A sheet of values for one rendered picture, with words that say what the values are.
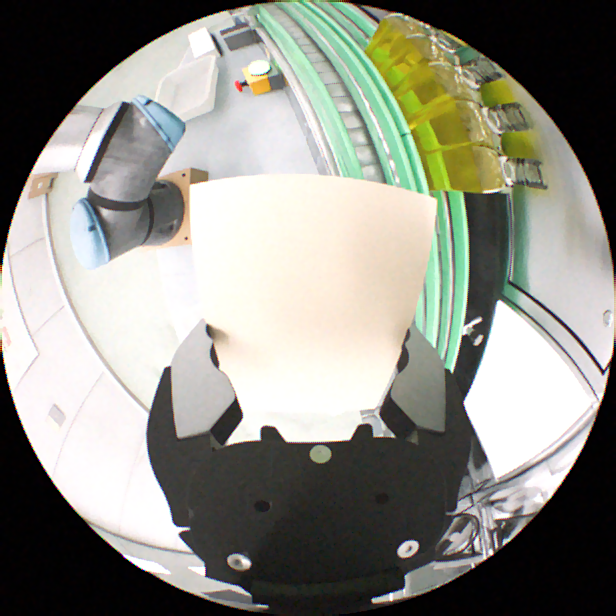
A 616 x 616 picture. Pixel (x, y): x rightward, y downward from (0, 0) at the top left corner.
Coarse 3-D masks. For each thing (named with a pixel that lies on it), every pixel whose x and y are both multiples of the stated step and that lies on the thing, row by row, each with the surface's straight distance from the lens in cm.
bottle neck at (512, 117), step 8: (504, 104) 25; (512, 104) 24; (488, 112) 25; (496, 112) 24; (504, 112) 24; (512, 112) 23; (520, 112) 23; (488, 120) 25; (496, 120) 24; (504, 120) 24; (512, 120) 23; (520, 120) 23; (528, 120) 25; (496, 128) 25; (504, 128) 25; (512, 128) 24; (520, 128) 24; (528, 128) 24
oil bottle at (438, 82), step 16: (432, 64) 28; (448, 64) 28; (416, 80) 30; (432, 80) 28; (448, 80) 27; (464, 80) 27; (400, 96) 34; (416, 96) 31; (432, 96) 28; (448, 96) 27; (464, 96) 27; (480, 96) 29; (416, 112) 32
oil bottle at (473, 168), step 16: (432, 160) 30; (448, 160) 28; (464, 160) 26; (480, 160) 24; (496, 160) 24; (432, 176) 31; (448, 176) 28; (464, 176) 26; (480, 176) 24; (496, 176) 24; (480, 192) 25; (496, 192) 24
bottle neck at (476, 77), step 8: (480, 56) 26; (464, 64) 27; (472, 64) 26; (480, 64) 26; (488, 64) 25; (496, 64) 27; (464, 72) 27; (472, 72) 26; (480, 72) 26; (488, 72) 26; (496, 72) 25; (472, 80) 27; (480, 80) 26; (488, 80) 26; (496, 80) 27
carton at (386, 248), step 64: (192, 192) 10; (256, 192) 9; (320, 192) 9; (384, 192) 10; (256, 256) 9; (320, 256) 9; (384, 256) 10; (256, 320) 11; (320, 320) 10; (384, 320) 11; (256, 384) 14; (320, 384) 14; (384, 384) 16
